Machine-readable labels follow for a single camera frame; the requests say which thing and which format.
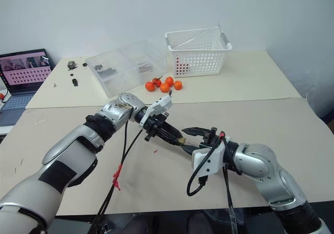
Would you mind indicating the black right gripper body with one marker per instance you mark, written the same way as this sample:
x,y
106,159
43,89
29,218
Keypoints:
x,y
210,137

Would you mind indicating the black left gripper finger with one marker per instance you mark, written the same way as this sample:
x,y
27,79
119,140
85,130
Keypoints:
x,y
169,139
172,131

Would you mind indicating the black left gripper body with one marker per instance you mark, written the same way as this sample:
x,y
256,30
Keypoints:
x,y
154,125

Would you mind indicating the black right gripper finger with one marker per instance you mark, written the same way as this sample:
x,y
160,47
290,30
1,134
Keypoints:
x,y
190,149
194,131

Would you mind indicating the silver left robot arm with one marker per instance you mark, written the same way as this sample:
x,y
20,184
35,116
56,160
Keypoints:
x,y
78,145

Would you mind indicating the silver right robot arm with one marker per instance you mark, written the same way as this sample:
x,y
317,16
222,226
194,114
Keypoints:
x,y
266,171

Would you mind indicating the orange tangerine with stem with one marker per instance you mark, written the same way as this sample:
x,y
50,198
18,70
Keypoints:
x,y
157,82

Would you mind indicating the dark parts in container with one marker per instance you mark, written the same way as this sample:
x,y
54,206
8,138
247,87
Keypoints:
x,y
144,67

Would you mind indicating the clear plastic divided container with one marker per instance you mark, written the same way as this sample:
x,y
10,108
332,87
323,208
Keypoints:
x,y
125,67

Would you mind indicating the black parts in container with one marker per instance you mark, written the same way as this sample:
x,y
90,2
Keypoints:
x,y
105,71

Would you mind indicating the white perforated plastic basket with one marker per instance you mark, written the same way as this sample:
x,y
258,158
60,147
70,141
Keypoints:
x,y
198,58

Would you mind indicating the small black rectangular part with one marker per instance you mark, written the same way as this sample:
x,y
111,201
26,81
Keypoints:
x,y
75,82

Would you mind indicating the dark patterned small block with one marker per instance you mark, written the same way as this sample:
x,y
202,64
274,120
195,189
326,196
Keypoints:
x,y
71,64

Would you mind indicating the open laptop computer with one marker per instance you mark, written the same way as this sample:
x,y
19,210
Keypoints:
x,y
23,75

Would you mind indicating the small red object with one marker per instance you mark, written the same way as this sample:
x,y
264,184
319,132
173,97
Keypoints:
x,y
2,96

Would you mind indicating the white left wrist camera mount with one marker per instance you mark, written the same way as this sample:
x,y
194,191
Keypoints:
x,y
159,105

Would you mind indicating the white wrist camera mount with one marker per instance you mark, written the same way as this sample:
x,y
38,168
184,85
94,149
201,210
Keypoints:
x,y
159,105
208,159

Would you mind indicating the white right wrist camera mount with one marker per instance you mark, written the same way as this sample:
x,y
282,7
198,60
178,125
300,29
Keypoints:
x,y
208,159

